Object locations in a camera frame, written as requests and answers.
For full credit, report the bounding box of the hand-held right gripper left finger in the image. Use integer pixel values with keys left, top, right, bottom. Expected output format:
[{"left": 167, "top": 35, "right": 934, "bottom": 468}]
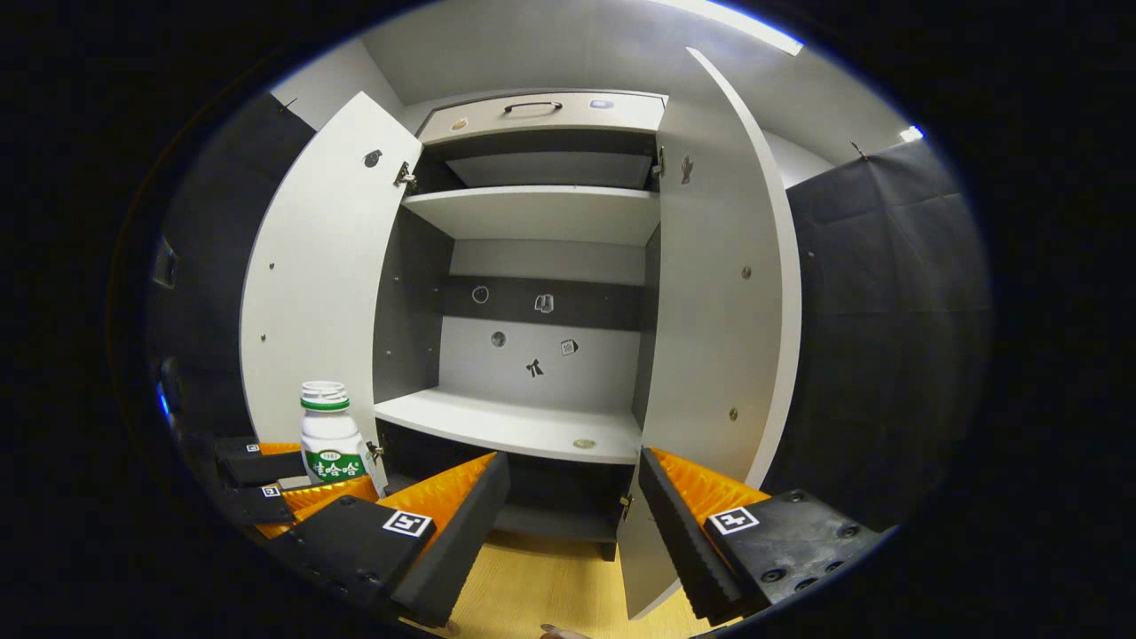
[{"left": 266, "top": 451, "right": 512, "bottom": 629}]

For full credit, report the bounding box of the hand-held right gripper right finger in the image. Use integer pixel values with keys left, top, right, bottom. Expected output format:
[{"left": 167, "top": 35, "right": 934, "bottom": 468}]
[{"left": 637, "top": 446, "right": 888, "bottom": 627}]

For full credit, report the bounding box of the white plastic bottle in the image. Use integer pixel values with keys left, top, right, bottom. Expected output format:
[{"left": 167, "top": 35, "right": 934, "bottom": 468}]
[{"left": 298, "top": 381, "right": 370, "bottom": 485}]

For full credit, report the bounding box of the white cabinet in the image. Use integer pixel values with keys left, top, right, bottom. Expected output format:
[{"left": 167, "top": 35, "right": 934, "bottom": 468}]
[{"left": 373, "top": 89, "right": 668, "bottom": 562}]

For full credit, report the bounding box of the white cabinet door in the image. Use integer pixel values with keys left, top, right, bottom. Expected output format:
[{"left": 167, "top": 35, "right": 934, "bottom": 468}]
[
  {"left": 617, "top": 47, "right": 804, "bottom": 620},
  {"left": 240, "top": 91, "right": 424, "bottom": 498}
]

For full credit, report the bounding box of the white cabinet shelf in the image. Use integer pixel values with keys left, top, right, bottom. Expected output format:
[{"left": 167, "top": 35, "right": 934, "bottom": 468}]
[
  {"left": 401, "top": 185, "right": 662, "bottom": 247},
  {"left": 375, "top": 387, "right": 642, "bottom": 465}
]

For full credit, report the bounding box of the grey cabinet drawer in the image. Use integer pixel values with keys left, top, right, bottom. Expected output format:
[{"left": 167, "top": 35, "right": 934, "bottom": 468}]
[{"left": 417, "top": 89, "right": 668, "bottom": 146}]

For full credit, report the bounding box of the black backdrop cloth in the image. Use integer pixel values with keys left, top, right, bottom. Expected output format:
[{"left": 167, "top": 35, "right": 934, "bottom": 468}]
[{"left": 763, "top": 138, "right": 993, "bottom": 533}]

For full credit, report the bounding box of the large ceiling light panel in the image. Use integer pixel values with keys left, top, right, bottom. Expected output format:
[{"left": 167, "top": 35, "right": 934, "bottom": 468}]
[{"left": 657, "top": 0, "right": 804, "bottom": 56}]

